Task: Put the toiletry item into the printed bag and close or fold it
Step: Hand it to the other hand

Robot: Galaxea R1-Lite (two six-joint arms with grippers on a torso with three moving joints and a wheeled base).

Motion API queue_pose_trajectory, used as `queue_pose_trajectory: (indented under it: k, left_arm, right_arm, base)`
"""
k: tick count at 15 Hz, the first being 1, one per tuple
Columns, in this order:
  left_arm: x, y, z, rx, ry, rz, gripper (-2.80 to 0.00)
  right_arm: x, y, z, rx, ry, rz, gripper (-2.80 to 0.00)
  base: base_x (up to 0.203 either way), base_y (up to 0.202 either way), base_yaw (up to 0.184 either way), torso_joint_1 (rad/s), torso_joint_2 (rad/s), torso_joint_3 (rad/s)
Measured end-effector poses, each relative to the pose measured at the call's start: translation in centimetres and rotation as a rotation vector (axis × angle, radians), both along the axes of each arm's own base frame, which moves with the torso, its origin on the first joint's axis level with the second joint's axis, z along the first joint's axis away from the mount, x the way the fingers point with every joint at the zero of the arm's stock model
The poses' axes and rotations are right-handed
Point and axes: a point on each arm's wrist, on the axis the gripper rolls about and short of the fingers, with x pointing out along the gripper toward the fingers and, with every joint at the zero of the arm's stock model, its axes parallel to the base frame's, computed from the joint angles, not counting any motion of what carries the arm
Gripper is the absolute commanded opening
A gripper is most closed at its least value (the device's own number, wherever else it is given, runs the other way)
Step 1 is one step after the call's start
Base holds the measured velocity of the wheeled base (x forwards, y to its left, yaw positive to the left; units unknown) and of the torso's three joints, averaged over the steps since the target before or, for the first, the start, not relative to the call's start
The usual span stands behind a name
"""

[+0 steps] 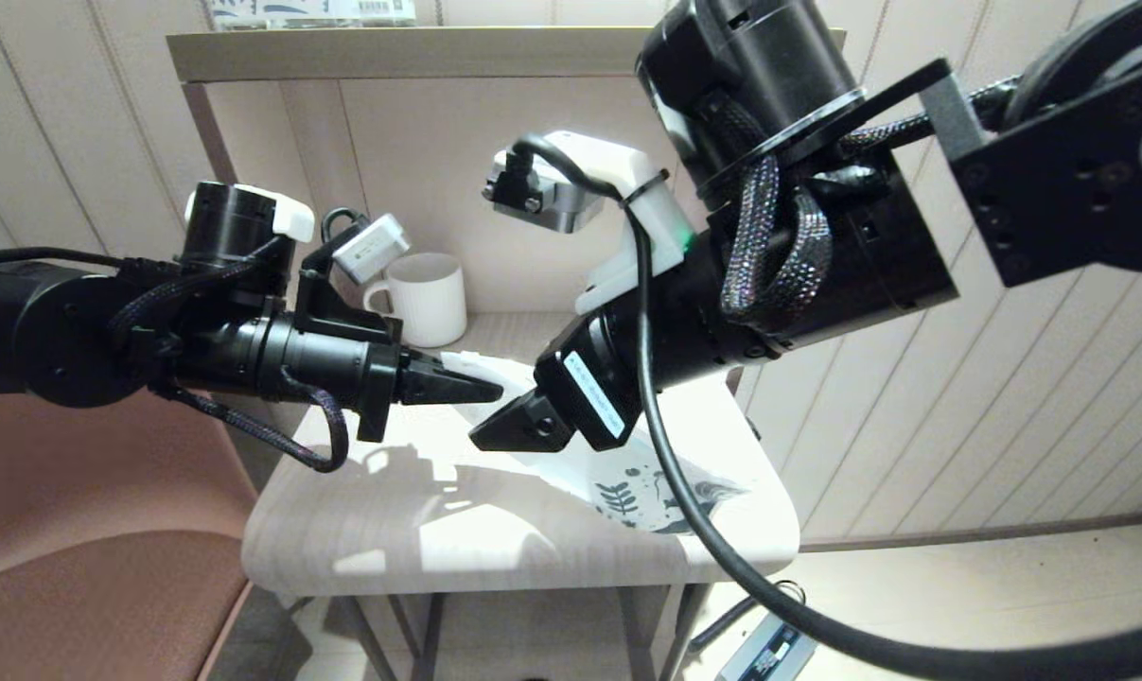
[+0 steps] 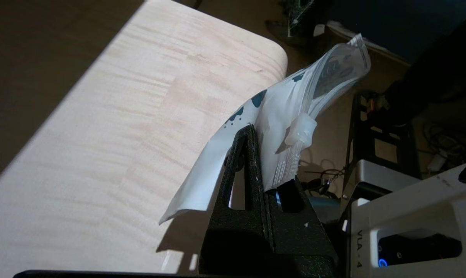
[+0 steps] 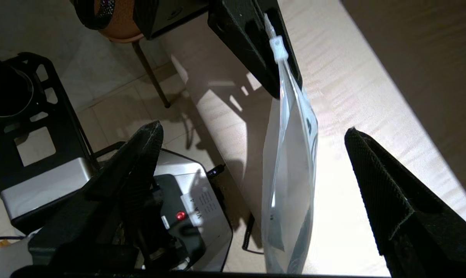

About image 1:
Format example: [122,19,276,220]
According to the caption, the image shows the white blue-patterned plastic bag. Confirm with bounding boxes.
[437,351,752,536]

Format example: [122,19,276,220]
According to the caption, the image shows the white ribbed mug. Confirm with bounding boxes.
[362,252,469,350]

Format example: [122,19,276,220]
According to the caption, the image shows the light wood shelf table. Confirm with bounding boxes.
[166,26,849,681]

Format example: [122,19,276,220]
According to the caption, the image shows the pinkish brown chair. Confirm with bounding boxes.
[0,393,260,681]

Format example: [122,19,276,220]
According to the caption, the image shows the printed package with barcode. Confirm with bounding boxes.
[208,0,419,30]

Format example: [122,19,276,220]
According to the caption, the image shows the black left camera bracket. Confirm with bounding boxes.
[295,207,402,347]

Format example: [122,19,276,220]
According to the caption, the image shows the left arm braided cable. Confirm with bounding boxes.
[153,368,350,475]

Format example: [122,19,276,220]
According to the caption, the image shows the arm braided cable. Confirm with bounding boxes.
[153,368,350,475]
[719,155,835,319]

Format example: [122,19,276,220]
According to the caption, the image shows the thick black camera cable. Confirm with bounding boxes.
[511,131,1142,681]

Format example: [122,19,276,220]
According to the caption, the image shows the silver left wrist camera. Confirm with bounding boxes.
[331,212,412,286]

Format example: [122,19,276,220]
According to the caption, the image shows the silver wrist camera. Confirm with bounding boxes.
[483,150,610,234]
[331,212,412,286]

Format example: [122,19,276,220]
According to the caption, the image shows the white right camera bracket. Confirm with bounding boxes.
[541,130,700,316]

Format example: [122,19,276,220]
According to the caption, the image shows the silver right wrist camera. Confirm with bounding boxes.
[483,150,610,234]

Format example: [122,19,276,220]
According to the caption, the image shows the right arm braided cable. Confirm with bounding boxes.
[719,155,835,319]

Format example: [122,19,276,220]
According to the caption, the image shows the black power supply cable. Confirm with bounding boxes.
[688,581,804,655]

